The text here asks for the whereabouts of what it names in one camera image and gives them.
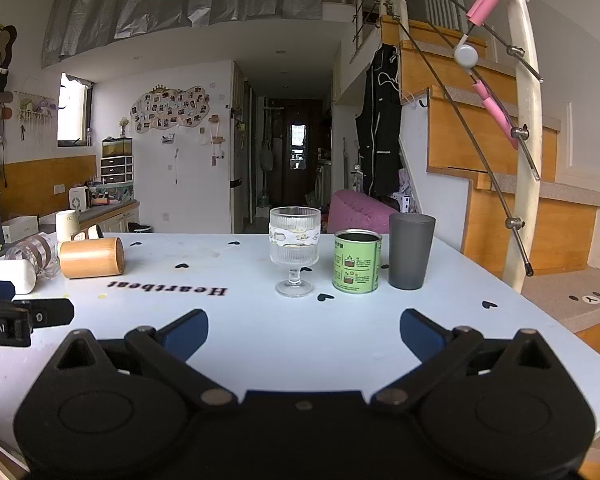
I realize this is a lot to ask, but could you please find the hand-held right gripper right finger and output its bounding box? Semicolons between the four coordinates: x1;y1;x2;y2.
371;308;562;414

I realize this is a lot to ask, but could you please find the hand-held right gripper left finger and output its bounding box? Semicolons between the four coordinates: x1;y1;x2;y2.
55;308;239;410

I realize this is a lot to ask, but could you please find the bamboo cup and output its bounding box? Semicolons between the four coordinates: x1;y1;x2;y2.
59;236;126;280

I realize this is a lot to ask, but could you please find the white cup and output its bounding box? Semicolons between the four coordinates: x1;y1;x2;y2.
0;259;37;295

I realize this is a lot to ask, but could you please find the clear striped glass cup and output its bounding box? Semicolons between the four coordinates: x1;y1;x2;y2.
4;233;61;279

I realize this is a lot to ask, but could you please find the grey plastic cup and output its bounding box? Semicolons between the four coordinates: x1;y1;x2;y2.
388;212;437;291

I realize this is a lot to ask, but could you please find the white cardboard box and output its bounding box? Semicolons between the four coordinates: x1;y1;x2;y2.
1;215;41;244

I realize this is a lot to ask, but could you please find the white mug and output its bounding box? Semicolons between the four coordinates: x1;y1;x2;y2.
55;210;82;242

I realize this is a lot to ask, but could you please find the green tin can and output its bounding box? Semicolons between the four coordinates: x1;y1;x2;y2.
332;230;383;294

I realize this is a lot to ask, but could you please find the white kitchen cabinet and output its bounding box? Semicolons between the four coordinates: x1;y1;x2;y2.
79;199;141;234

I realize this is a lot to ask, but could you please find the ribbed glass goblet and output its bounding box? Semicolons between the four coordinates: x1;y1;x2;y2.
269;206;322;298

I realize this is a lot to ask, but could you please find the pink beanbag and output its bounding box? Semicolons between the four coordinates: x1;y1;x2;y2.
326;189;399;234

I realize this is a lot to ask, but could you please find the white drawer unit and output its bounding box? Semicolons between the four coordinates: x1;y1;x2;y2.
100;155;134;184

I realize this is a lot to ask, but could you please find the glass fish tank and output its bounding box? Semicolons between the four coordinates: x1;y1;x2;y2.
102;137;134;157

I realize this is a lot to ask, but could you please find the wooden staircase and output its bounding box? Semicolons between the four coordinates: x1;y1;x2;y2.
380;14;600;361

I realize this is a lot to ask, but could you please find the window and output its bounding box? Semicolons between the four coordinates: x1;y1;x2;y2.
56;72;94;148

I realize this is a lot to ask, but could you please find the dark door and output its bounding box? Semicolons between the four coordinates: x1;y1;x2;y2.
280;109;323;206

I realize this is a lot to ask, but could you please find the black hanging coat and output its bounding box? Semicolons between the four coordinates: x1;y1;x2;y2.
355;44;404;198

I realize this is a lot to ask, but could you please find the grey curtain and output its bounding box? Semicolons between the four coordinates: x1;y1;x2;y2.
41;0;324;69

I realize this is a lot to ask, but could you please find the wall hook rack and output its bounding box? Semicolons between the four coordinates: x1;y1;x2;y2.
13;91;59;142

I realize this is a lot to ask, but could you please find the photo collage wall board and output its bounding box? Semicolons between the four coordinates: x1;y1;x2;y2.
131;85;211;134

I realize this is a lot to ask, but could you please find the white railing post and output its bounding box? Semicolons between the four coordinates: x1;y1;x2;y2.
492;0;543;295

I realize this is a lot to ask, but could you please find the pink handled jump rope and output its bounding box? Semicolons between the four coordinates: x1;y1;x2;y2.
453;0;521;151

